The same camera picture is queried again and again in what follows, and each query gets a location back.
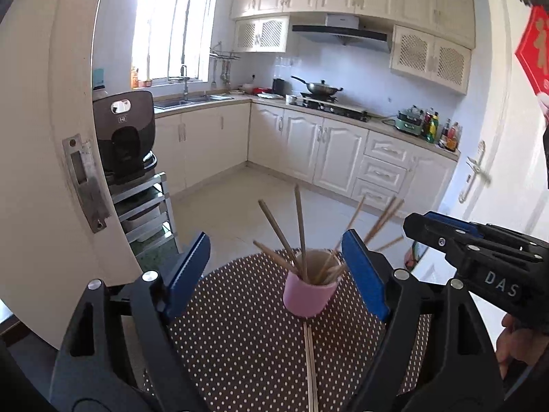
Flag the dark sauce bottle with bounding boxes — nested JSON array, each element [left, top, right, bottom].
[[438, 119, 451, 149]]

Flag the orange sauce bottle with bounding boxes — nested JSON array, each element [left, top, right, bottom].
[[445, 122, 460, 152]]

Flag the cream upper cabinets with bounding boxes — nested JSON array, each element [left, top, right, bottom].
[[231, 0, 476, 94]]

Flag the yellow green bottle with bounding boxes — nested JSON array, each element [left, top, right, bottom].
[[426, 112, 439, 143]]

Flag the black wok with lid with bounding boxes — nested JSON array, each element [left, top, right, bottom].
[[291, 76, 343, 98]]

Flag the brown polka dot tablecloth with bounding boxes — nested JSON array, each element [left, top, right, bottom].
[[170, 253, 384, 411]]

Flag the cream lower cabinets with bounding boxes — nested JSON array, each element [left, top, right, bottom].
[[154, 98, 460, 218]]

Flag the black electric kettle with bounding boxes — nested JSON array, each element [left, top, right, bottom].
[[272, 78, 292, 98]]

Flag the chrome sink faucet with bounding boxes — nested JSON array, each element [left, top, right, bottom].
[[180, 63, 189, 101]]

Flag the stainless steel sink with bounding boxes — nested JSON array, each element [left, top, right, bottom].
[[153, 94, 233, 110]]

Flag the kitchen window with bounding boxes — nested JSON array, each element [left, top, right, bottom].
[[132, 0, 212, 85]]

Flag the black gas stove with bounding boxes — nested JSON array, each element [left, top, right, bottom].
[[296, 97, 371, 122]]

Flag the silver door handle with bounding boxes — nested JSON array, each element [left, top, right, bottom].
[[458, 140, 491, 204]]

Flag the person's right hand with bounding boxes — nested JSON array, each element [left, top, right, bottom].
[[496, 314, 548, 378]]

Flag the red container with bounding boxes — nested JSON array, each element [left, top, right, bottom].
[[252, 88, 272, 95]]

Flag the cream cabinets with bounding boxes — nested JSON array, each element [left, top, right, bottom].
[[154, 98, 460, 218], [231, 0, 476, 94]]

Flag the wall utensil rack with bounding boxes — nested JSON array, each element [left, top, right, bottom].
[[209, 41, 241, 61]]

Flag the red fu door decoration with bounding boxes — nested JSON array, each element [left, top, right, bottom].
[[513, 5, 549, 119]]

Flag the white mug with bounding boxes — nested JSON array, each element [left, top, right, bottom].
[[286, 94, 297, 105]]

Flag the green electric cooker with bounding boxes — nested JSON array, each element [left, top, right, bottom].
[[395, 105, 423, 137]]

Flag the door strike plate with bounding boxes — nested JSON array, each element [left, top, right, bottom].
[[62, 134, 110, 233]]

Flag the range hood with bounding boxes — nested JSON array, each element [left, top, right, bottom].
[[291, 22, 393, 53]]

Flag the pink ceramic cup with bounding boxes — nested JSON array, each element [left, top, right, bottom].
[[283, 249, 342, 319]]

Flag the white kitchen door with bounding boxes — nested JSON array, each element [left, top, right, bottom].
[[438, 0, 546, 236]]

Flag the metal storage rack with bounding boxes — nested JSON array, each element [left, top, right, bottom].
[[109, 172, 183, 259]]

